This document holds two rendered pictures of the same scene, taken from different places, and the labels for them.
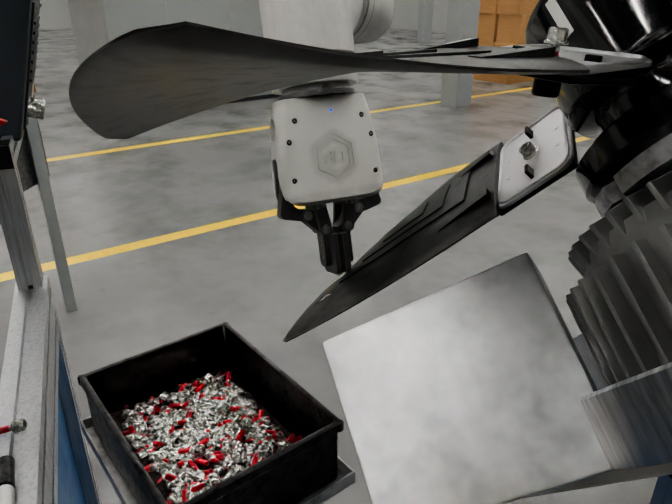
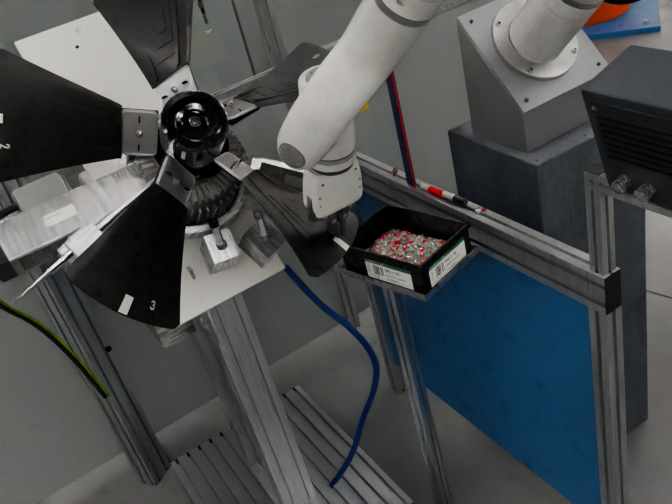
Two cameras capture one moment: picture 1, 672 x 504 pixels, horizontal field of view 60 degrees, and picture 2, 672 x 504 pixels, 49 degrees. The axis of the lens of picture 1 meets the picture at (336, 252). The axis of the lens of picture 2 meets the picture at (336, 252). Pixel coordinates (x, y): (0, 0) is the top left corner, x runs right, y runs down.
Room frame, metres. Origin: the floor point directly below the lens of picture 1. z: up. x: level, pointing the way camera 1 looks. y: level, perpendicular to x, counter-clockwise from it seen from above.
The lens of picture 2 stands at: (1.71, -0.03, 1.65)
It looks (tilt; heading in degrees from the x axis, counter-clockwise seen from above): 31 degrees down; 179
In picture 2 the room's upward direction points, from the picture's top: 16 degrees counter-clockwise
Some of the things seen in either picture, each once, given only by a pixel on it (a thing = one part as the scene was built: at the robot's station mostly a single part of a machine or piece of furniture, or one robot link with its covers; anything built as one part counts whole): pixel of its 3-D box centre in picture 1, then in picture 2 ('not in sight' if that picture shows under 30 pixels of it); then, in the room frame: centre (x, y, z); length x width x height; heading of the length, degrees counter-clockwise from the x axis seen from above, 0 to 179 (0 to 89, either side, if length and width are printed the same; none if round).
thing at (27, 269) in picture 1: (14, 217); (600, 221); (0.71, 0.42, 0.96); 0.03 x 0.03 x 0.20; 23
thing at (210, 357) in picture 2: not in sight; (207, 323); (0.11, -0.38, 0.58); 0.09 x 0.04 x 1.15; 113
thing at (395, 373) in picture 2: not in sight; (376, 292); (-0.09, 0.08, 0.39); 0.04 x 0.04 x 0.78; 23
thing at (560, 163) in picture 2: not in sight; (556, 287); (0.22, 0.51, 0.47); 0.30 x 0.30 x 0.93; 20
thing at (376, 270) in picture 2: (206, 426); (405, 247); (0.44, 0.12, 0.85); 0.22 x 0.17 x 0.07; 38
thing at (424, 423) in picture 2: not in sight; (417, 395); (0.39, 0.09, 0.40); 0.03 x 0.03 x 0.80; 38
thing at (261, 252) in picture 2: not in sight; (262, 242); (0.37, -0.15, 0.91); 0.12 x 0.08 x 0.12; 23
